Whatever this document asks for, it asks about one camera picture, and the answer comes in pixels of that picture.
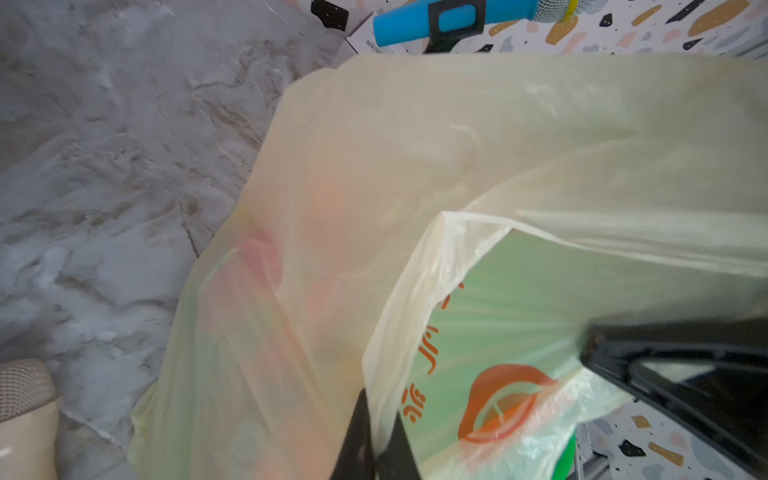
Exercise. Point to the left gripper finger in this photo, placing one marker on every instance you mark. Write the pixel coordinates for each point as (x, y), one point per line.
(357, 459)

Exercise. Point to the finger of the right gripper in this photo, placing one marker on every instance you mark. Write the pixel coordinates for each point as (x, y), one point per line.
(708, 375)

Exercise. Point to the yellow plastic bag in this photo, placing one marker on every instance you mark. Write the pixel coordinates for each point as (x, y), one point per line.
(440, 231)

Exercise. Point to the green plastic basket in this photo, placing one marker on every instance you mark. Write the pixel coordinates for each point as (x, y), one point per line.
(565, 463)

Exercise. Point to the beige toy microphone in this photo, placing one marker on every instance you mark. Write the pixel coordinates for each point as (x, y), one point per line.
(29, 421)

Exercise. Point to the white cardboard box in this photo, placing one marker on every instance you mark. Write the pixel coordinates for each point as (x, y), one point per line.
(362, 39)

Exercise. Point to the black microphone stand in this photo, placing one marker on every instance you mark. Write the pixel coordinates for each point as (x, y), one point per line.
(453, 20)

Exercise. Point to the blue toy microphone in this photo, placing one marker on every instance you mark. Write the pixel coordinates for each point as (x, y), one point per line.
(410, 22)

